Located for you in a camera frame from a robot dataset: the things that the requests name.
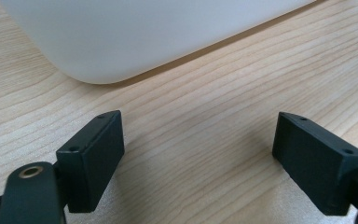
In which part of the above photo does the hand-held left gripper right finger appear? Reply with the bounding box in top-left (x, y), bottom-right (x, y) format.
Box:
top-left (271, 111), bottom-right (358, 217)

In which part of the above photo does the white plastic bin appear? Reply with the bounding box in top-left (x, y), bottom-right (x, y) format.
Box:
top-left (0, 0), bottom-right (319, 85)

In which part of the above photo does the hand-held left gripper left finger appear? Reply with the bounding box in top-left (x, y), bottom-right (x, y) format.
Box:
top-left (55, 109), bottom-right (126, 214)

